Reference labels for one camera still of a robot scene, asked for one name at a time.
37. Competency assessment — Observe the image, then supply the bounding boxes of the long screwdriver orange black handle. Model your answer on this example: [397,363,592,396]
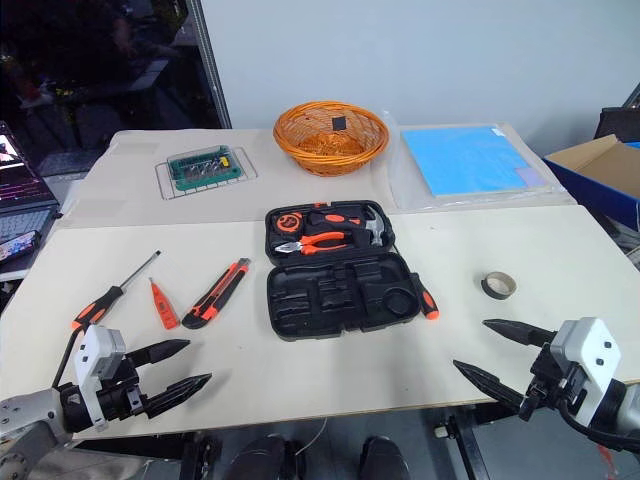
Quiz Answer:
[70,250,163,332]

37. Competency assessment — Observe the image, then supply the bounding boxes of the open laptop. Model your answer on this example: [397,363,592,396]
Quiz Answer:
[0,119,62,246]

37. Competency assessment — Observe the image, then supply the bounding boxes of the claw hammer black orange handle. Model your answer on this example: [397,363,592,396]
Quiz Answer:
[306,204,392,249]

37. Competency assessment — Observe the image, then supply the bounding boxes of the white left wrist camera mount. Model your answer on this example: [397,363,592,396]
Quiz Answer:
[73,324,127,432]

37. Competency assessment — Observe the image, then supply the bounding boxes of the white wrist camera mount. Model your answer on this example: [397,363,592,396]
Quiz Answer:
[549,316,624,417]
[73,324,127,432]

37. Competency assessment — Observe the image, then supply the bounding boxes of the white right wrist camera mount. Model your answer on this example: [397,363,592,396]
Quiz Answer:
[549,316,624,417]

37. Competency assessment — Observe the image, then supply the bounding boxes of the thin white cable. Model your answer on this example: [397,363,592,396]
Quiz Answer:
[293,416,329,457]

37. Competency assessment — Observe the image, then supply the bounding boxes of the orange woven basket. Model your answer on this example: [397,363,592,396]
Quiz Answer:
[272,100,391,177]

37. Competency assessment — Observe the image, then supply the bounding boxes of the short screwdriver orange black handle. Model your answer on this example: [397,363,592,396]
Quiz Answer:
[409,272,442,322]

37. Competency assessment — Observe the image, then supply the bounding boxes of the orange voltage tester pen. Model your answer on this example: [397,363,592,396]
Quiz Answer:
[147,276,181,330]

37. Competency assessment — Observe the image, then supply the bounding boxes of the blue cardboard box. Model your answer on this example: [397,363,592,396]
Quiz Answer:
[543,133,640,232]

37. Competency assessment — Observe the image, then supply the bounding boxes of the aluminium frame post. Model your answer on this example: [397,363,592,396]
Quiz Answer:
[191,0,233,130]

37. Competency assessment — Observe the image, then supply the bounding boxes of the blue sheet pad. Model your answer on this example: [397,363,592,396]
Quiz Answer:
[400,124,544,199]

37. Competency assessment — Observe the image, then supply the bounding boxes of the dark rounded shape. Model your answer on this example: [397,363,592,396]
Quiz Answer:
[233,433,302,480]
[360,435,408,480]

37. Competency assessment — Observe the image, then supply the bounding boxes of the black bag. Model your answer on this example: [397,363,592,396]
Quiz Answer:
[593,106,640,152]

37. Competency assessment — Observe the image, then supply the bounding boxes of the black table frame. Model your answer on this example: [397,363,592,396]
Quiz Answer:
[428,403,506,480]

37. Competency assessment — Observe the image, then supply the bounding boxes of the blue sheet in plastic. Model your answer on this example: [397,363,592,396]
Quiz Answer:
[381,108,572,210]

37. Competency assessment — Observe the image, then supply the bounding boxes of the orange black tape measure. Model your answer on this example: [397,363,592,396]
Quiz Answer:
[276,211,302,235]

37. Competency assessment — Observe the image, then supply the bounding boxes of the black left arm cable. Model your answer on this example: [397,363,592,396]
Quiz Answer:
[51,327,94,389]

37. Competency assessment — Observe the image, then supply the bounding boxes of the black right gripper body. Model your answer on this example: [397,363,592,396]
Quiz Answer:
[518,344,587,422]

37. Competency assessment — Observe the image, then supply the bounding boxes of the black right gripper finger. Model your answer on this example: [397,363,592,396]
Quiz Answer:
[481,318,559,348]
[451,358,527,414]

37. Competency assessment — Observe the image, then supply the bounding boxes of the orange black utility knife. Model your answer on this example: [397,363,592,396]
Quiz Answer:
[180,257,252,330]

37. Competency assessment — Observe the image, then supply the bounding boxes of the black plastic tool case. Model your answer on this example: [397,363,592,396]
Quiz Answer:
[263,199,424,344]

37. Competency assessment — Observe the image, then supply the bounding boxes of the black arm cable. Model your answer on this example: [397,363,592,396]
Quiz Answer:
[51,327,94,389]
[558,394,640,449]

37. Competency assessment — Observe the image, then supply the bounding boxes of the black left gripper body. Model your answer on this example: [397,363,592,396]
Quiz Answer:
[97,357,151,423]

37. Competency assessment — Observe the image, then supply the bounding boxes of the green screwdriver bit case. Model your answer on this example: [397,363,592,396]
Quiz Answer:
[166,144,241,192]

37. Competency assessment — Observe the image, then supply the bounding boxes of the grey tape roll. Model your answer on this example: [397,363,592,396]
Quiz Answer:
[480,270,519,302]

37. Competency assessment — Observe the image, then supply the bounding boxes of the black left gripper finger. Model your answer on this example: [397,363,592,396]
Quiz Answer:
[144,372,214,419]
[124,339,192,369]

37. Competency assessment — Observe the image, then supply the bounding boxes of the orange handled pliers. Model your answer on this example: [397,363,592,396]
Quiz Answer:
[273,231,352,258]

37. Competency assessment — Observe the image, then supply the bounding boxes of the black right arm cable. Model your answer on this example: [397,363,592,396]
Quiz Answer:
[558,394,640,449]

